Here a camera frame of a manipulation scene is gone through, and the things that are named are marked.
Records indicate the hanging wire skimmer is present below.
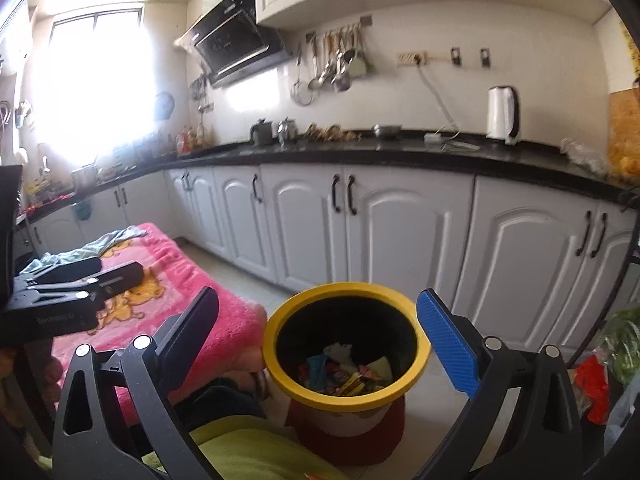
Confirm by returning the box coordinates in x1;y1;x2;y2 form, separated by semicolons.
290;44;314;107

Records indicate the yellow rimmed trash bin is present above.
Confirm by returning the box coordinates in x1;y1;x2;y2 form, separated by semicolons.
262;282;432;467

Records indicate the person's left hand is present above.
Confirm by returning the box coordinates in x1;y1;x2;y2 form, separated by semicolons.
1;348;63;403

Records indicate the steel bowl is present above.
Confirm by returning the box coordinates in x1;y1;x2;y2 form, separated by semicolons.
372;124;402;140

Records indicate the brown crumpled rag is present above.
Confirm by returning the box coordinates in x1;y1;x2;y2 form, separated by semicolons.
303;124;362;142

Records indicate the shiny steel kettle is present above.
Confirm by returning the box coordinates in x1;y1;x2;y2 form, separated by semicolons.
277;117;299;145

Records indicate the blue hanging basket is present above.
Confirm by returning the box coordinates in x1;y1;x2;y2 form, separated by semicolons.
72;198;92;222

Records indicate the steel pot near window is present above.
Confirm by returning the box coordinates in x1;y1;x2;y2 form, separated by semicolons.
70;164;99;193

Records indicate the white electric kettle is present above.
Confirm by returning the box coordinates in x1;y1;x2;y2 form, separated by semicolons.
486;86;521;145

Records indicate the wall power strip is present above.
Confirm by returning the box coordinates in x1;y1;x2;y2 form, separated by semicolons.
395;51;428;67

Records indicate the pink cartoon blanket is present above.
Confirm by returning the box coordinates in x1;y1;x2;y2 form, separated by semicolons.
52;223;268;404

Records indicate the dark metal teapot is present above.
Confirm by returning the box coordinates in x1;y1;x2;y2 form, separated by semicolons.
250;118;274;146

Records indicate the red plastic bag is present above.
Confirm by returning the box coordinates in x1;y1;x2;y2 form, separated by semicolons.
574;356;610;426

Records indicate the green hanging spatula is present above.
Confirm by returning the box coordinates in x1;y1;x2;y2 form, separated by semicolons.
349;26;368;78

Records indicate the white power adapter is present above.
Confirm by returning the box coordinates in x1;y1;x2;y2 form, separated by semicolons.
423;133;442;145

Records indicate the black range hood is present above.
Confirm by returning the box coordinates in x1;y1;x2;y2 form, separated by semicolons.
175;0;292;88

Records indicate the light blue cloth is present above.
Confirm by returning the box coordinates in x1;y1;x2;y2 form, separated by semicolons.
20;226;148;275

